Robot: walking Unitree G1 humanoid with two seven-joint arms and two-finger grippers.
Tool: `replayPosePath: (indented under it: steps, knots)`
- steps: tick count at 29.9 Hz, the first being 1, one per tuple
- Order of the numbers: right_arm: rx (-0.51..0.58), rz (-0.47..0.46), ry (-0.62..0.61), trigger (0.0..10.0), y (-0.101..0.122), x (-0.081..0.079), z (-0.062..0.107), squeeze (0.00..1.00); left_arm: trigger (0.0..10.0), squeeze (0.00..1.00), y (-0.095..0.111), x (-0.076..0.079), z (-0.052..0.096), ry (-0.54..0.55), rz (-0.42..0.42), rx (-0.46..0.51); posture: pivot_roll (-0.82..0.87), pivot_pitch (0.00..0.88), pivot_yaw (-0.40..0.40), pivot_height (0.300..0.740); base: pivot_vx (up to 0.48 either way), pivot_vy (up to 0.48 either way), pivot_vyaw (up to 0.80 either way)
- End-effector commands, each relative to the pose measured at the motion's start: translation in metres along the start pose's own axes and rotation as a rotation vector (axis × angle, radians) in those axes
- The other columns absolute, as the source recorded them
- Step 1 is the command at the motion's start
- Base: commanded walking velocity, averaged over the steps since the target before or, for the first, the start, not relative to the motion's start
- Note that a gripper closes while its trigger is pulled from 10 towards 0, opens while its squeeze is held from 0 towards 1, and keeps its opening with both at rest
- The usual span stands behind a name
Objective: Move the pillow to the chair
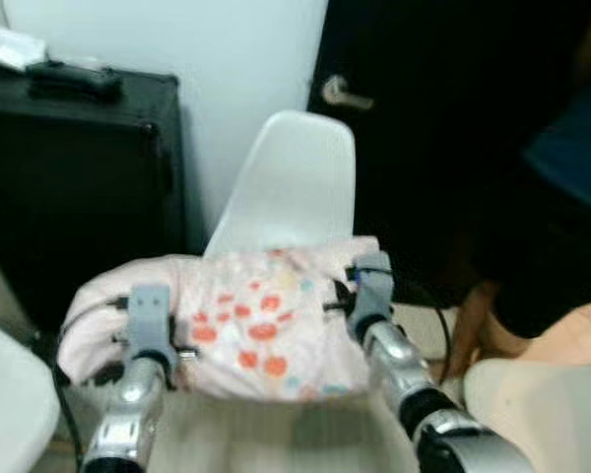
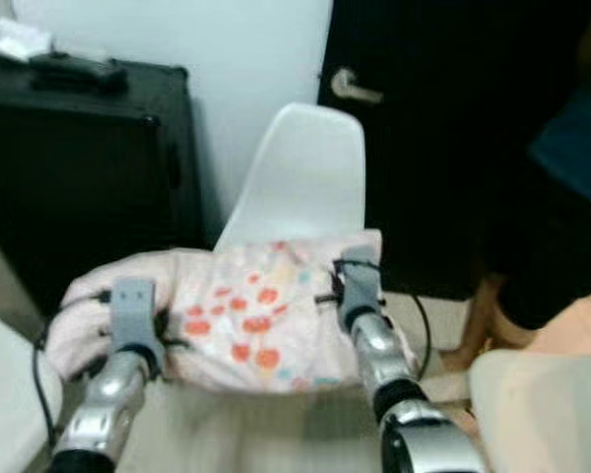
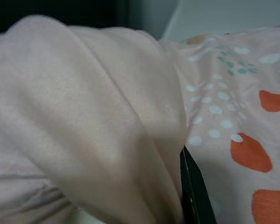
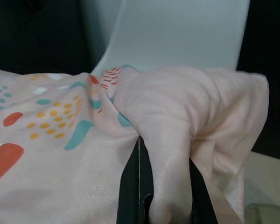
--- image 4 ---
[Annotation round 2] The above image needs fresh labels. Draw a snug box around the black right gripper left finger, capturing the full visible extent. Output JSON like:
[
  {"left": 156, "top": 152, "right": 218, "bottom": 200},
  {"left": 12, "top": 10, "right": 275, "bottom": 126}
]
[{"left": 116, "top": 136, "right": 154, "bottom": 224}]

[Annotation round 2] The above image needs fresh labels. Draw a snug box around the pink patterned pillow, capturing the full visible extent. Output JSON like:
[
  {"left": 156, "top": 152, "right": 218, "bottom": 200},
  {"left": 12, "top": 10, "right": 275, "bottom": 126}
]
[{"left": 0, "top": 64, "right": 269, "bottom": 224}]

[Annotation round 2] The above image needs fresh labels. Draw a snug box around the white plastic chair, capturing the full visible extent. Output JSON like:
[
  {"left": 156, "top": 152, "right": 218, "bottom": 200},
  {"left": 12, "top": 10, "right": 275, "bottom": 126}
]
[{"left": 92, "top": 0, "right": 251, "bottom": 76}]

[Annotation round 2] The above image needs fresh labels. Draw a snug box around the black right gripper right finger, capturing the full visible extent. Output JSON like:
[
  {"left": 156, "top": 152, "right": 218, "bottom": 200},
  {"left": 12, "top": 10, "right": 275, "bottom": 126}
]
[{"left": 189, "top": 156, "right": 225, "bottom": 224}]

